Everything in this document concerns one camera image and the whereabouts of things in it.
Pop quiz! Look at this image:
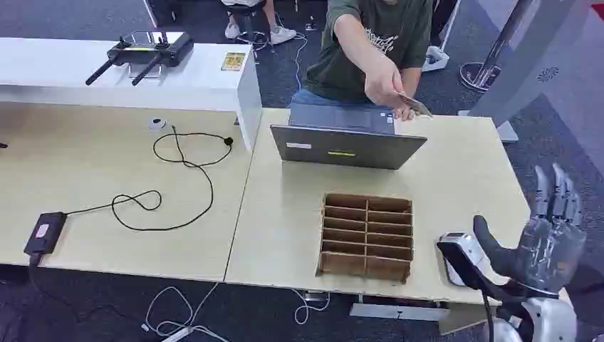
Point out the person in green shirt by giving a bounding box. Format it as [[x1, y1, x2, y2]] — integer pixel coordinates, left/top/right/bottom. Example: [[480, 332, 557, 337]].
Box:
[[290, 0, 435, 122]]

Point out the beige printed hotel card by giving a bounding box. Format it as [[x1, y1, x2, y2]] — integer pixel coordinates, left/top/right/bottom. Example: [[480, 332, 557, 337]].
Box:
[[396, 91, 434, 119]]

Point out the white floor cable bundle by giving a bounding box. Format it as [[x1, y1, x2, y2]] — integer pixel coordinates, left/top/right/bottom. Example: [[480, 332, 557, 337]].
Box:
[[140, 282, 230, 342]]

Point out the white power strip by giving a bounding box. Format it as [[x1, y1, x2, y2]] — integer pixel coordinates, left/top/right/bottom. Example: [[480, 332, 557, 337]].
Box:
[[160, 326, 195, 342]]

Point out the white desk shelf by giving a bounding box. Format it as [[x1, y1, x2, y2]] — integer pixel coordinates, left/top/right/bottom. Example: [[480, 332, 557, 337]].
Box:
[[0, 36, 264, 152]]

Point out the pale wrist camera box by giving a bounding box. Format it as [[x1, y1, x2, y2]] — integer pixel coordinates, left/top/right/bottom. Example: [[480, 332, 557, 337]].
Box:
[[436, 231, 494, 289]]

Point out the round metal stand base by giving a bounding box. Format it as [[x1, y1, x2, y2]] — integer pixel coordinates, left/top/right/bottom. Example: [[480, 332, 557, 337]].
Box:
[[459, 61, 502, 93]]

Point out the wooden slotted card box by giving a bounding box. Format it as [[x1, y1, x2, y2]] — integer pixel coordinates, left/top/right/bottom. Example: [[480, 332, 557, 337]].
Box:
[[316, 192, 415, 284]]

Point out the long black cable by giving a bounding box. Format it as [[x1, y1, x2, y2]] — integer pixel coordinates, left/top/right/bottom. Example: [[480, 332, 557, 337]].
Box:
[[65, 124, 235, 233]]

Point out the black stool base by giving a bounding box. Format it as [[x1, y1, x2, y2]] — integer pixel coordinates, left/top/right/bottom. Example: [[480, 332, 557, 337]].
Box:
[[225, 2, 272, 52]]

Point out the small white floor device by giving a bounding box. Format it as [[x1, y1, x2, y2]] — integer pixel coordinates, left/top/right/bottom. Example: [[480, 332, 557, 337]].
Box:
[[421, 44, 451, 73]]

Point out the black power adapter box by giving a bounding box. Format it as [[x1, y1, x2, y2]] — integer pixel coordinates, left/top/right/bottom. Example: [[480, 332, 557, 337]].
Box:
[[23, 211, 68, 259]]

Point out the black remote controller with antennas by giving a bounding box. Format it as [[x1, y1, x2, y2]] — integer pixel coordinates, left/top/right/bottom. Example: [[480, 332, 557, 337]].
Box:
[[85, 30, 195, 88]]

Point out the thin white floor cable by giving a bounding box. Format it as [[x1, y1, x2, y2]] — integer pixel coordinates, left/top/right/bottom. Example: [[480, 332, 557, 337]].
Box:
[[291, 31, 309, 90]]

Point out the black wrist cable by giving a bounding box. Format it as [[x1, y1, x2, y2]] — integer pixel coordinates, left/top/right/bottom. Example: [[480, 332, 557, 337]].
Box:
[[480, 289, 497, 342]]

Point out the person's right hand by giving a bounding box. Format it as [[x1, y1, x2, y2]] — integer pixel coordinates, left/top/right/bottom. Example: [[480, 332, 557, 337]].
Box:
[[364, 60, 406, 108]]

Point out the grey table foot bar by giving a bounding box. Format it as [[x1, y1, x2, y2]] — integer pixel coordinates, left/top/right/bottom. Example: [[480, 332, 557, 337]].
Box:
[[349, 301, 450, 323]]

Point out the white kiosk panel stand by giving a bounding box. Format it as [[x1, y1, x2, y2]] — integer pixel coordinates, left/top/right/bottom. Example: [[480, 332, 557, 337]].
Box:
[[457, 0, 604, 144]]

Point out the short white looped cable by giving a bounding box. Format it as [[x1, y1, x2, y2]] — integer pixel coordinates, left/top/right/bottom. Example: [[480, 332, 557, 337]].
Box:
[[291, 289, 332, 326]]

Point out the yellow sticker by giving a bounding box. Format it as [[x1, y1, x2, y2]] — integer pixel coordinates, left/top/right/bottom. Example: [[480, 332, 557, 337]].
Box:
[[220, 51, 247, 73]]

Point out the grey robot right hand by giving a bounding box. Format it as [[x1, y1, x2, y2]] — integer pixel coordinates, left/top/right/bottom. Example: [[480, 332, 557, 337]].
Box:
[[473, 162, 588, 296]]

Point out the person's left hand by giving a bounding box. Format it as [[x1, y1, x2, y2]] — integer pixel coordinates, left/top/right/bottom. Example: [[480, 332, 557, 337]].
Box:
[[392, 104, 417, 122]]

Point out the grey laptop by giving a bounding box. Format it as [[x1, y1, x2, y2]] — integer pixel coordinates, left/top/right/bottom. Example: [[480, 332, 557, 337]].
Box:
[[269, 102, 429, 171]]

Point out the seated person with white shoes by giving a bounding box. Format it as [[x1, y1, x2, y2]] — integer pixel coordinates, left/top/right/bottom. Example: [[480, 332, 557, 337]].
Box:
[[220, 0, 298, 46]]

